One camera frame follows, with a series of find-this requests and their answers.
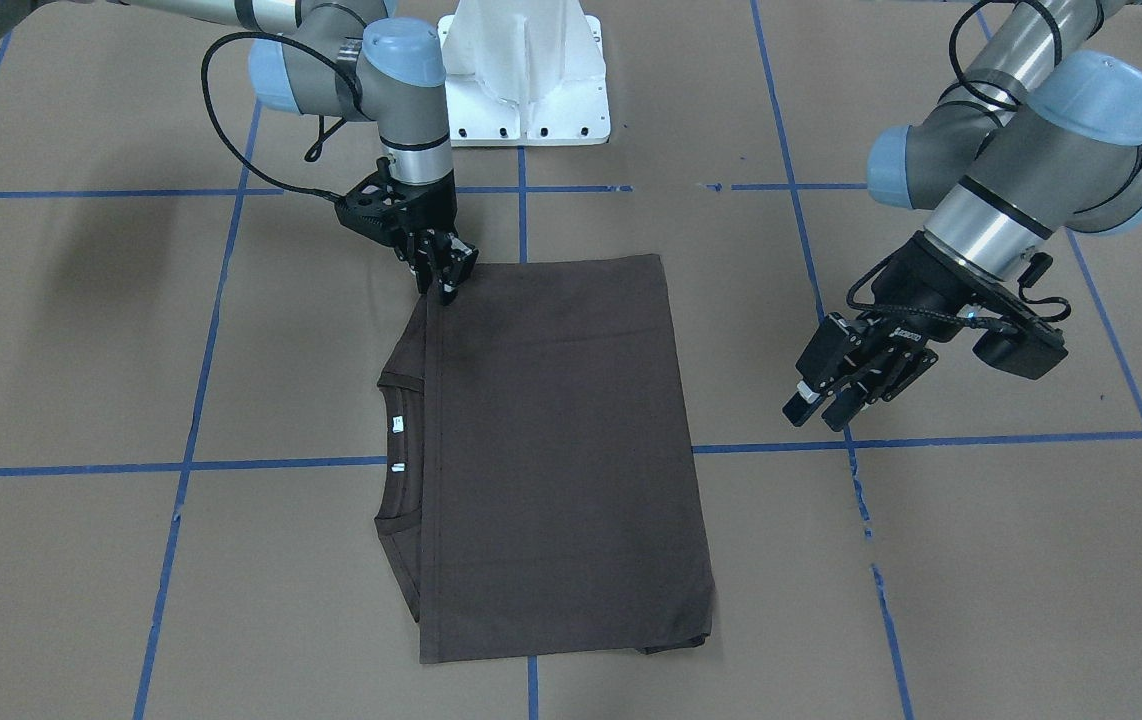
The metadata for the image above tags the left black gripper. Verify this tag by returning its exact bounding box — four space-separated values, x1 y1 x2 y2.
783 232 1070 432

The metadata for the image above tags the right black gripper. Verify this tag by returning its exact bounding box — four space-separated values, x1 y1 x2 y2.
335 170 478 306

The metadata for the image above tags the brown t-shirt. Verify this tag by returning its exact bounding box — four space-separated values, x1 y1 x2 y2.
373 254 716 664

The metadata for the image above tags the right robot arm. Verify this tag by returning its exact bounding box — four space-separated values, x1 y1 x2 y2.
148 1 478 305

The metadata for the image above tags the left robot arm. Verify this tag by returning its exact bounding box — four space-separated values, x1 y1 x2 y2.
782 1 1142 432

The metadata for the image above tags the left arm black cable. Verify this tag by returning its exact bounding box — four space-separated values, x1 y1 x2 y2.
843 0 1072 341

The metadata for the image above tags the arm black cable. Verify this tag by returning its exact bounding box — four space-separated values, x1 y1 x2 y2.
843 0 1072 341
201 32 372 201

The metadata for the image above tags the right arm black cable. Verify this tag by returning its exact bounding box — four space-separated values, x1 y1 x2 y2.
201 32 372 201

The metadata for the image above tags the white pedestal column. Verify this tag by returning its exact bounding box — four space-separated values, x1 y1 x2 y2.
437 1 612 149

